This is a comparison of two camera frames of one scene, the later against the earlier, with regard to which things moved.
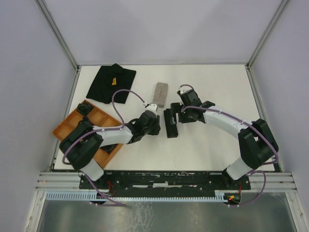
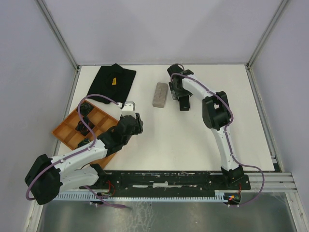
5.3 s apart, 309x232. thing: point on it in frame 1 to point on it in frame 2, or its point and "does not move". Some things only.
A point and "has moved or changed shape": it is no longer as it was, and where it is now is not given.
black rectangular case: x=172 y=129 has moved or changed shape
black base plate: x=164 y=181 does not move
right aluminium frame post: x=268 y=32 does not move
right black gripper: x=176 y=108 to x=175 y=93
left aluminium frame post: x=58 y=34 does not move
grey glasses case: x=160 y=94 does not move
